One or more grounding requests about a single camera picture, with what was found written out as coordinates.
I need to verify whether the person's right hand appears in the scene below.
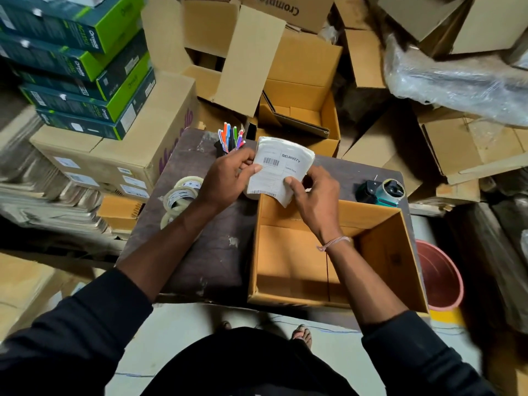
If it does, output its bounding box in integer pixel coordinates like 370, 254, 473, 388
284, 165, 343, 246

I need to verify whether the clear plastic wrapped bundle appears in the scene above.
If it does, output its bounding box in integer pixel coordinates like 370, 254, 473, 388
383, 32, 528, 128

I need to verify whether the open orange carton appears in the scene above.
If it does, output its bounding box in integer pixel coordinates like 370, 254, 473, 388
255, 28, 343, 158

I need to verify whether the plastic wrapped dark sheet stack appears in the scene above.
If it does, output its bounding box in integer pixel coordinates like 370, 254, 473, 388
449, 201, 528, 334

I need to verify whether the small brown carton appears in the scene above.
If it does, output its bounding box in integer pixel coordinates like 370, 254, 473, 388
408, 179, 481, 205

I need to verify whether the person's left hand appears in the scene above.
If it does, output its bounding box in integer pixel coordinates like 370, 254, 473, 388
197, 147, 263, 215

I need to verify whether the tilted brown carton plastic patch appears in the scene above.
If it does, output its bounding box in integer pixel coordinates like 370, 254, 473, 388
416, 107, 528, 186

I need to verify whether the thin blue wire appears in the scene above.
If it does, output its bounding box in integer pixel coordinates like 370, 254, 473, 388
255, 320, 364, 336

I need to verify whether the brown supply box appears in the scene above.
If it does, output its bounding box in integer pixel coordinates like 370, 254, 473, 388
247, 193, 430, 314

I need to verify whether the black mesh pen holder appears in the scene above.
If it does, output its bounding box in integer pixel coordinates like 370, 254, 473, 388
213, 135, 248, 158

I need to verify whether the black printed shirt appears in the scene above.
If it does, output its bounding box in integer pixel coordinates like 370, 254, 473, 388
142, 327, 360, 396

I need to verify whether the person's left forearm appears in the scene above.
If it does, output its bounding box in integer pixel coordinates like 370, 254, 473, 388
0, 200, 215, 396

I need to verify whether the small orange carton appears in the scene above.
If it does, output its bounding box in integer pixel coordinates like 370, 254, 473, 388
97, 194, 144, 232

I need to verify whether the white label sheet bundle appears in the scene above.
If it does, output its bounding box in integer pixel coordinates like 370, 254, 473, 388
246, 136, 316, 209

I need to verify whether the pale wrist thread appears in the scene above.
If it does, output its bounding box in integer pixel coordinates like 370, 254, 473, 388
316, 236, 351, 252

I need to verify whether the red plastic bucket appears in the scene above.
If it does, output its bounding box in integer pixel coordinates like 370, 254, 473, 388
415, 239, 465, 312

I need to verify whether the teal tape dispenser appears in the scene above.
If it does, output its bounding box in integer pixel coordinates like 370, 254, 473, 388
355, 178, 406, 208

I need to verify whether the printed brown carton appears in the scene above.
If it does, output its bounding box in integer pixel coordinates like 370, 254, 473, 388
241, 0, 336, 34

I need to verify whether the stack of flattened cardboard sheets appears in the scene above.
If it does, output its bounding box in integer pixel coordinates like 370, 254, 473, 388
0, 107, 112, 244

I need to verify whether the large flat cardboard panel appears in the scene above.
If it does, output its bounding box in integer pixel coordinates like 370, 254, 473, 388
0, 251, 104, 343

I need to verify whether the bunch of coloured pens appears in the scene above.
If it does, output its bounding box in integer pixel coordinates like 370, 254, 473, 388
217, 122, 247, 155

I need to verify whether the folded flat brown carton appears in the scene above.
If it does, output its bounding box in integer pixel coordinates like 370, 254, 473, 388
342, 111, 424, 199

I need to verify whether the open pale carton blue mark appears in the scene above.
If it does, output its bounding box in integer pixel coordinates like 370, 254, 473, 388
377, 0, 528, 55

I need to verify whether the large carton purple print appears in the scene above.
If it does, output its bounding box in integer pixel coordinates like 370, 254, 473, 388
29, 71, 199, 201

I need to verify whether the person's right forearm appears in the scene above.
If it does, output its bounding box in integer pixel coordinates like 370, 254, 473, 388
323, 239, 500, 396

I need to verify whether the flat brown cardboard piece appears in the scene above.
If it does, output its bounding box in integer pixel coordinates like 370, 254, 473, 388
345, 28, 387, 89

